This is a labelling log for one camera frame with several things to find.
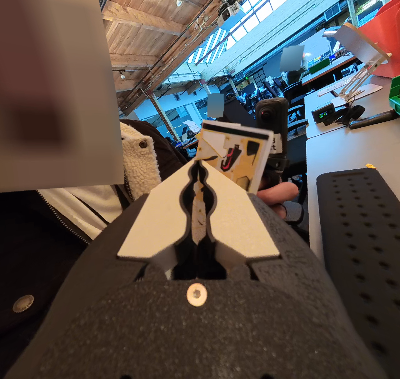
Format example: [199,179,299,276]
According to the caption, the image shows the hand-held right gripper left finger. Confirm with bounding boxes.
[117,162,198,279]

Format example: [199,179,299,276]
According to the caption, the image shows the dark sherpa-lined jacket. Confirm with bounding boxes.
[0,120,188,367]

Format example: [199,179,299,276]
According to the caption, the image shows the black studded mat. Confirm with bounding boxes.
[316,168,400,379]

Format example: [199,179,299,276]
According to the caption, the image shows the green plastic bin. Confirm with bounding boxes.
[388,76,400,116]

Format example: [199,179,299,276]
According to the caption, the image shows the small black rounded object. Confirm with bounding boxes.
[335,104,366,126]

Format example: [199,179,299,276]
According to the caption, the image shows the person's left hand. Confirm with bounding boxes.
[256,180,300,206]

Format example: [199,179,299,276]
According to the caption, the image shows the orange plastic carry case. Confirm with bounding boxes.
[360,1,400,78]

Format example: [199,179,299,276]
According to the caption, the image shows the printed sticker sheet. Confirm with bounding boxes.
[191,121,275,242]

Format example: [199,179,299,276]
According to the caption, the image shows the ceiling projector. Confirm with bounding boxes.
[216,0,244,31]

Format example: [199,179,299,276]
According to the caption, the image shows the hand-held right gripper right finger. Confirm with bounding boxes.
[200,162,280,279]

